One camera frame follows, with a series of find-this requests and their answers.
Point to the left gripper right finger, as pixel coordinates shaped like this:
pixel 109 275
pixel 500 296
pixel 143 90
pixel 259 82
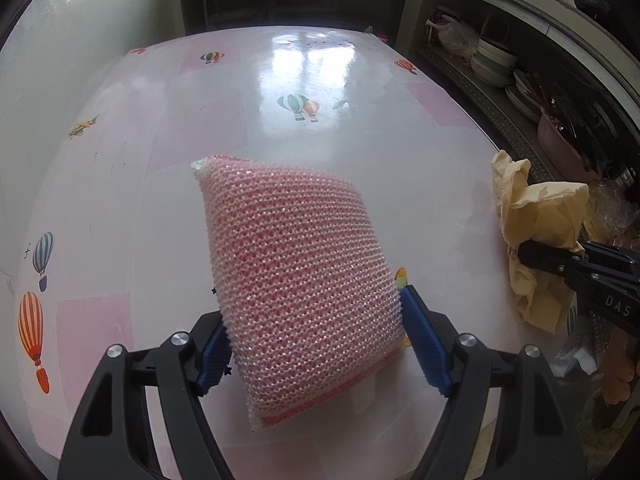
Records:
pixel 533 437

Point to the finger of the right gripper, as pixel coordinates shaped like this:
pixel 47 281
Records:
pixel 556 261

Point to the tan paper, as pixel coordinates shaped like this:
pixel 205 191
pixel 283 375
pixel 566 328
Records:
pixel 549 212

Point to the pink scrubbing sponge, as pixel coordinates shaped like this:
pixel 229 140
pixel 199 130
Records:
pixel 308 301

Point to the pink plastic basin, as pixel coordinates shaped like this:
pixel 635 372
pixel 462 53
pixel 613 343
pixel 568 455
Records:
pixel 562 155

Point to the pink patterned tablecloth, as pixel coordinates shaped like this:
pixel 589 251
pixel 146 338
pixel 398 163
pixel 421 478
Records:
pixel 103 235

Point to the stacked white green bowls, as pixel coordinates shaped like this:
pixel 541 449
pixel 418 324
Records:
pixel 493 63

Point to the white plastic bag on shelf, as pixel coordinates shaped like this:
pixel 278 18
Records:
pixel 456 38

